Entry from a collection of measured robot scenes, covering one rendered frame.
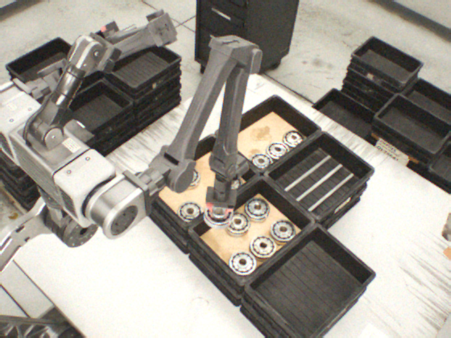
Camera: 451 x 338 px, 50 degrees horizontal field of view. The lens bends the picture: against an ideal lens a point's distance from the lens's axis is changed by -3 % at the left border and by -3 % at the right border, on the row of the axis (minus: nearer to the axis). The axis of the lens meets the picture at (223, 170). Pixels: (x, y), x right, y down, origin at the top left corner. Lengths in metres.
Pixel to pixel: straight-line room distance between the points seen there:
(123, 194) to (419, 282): 1.39
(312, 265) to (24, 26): 3.33
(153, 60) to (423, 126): 1.70
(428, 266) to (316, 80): 2.10
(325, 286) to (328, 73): 2.44
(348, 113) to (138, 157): 1.56
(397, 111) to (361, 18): 1.81
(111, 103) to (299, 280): 1.71
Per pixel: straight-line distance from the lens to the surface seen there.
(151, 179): 1.27
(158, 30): 1.52
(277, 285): 1.88
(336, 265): 1.97
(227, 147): 1.48
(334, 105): 3.39
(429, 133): 3.12
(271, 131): 2.32
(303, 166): 2.21
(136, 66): 3.16
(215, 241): 1.94
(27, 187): 2.74
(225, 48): 1.28
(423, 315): 2.15
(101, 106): 3.08
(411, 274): 2.22
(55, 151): 1.32
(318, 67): 4.10
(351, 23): 4.71
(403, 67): 3.51
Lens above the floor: 2.50
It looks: 51 degrees down
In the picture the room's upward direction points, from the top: 6 degrees clockwise
